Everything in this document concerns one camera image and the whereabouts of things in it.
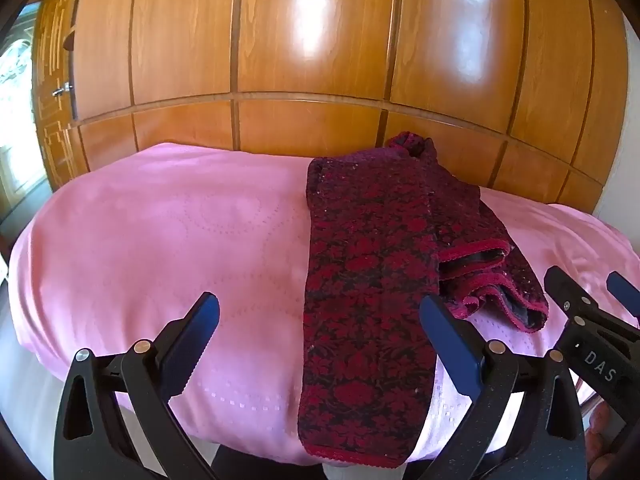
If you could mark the pink blanket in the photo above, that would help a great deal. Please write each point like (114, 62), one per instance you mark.
(150, 240)

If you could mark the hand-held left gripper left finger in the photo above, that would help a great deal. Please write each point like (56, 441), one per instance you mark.
(192, 340)

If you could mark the bright window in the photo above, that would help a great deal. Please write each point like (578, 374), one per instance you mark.
(15, 85)

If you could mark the red black floral garment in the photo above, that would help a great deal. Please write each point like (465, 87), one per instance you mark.
(360, 260)

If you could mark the person's right hand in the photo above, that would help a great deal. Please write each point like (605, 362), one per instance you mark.
(602, 435)

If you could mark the wooden wardrobe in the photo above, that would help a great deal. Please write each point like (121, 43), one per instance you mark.
(320, 115)

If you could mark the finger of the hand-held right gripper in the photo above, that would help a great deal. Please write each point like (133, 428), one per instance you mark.
(627, 292)
(567, 292)

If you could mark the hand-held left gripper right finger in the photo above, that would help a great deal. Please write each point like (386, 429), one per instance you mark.
(447, 340)

